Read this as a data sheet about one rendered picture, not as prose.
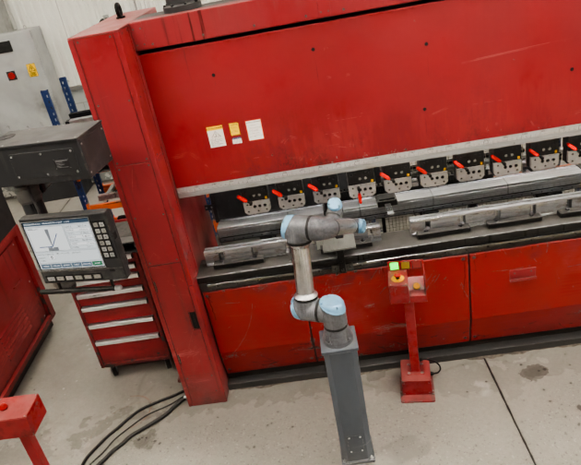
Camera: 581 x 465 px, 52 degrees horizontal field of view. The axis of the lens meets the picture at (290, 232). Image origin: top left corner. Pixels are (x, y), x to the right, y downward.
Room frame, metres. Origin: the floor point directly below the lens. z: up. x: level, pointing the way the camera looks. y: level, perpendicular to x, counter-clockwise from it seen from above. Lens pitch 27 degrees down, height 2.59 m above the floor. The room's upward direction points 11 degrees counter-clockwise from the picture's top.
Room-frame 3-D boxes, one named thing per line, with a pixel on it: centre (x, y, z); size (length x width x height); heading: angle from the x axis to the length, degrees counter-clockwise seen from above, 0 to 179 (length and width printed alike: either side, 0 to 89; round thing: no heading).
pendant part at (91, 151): (2.69, 1.03, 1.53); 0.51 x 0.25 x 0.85; 75
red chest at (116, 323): (3.57, 1.19, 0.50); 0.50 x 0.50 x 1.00; 85
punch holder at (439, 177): (3.03, -0.84, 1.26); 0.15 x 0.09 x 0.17; 85
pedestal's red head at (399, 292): (2.75, -0.58, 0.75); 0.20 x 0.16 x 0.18; 78
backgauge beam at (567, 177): (3.35, -0.70, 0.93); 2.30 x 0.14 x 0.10; 85
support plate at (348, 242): (2.94, -0.26, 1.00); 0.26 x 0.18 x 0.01; 175
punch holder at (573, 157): (2.96, -1.64, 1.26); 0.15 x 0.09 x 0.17; 85
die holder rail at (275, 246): (3.13, 0.28, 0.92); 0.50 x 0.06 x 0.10; 85
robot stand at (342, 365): (2.33, -0.13, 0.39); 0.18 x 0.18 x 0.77; 86
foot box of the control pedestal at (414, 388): (2.72, -0.57, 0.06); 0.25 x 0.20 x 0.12; 168
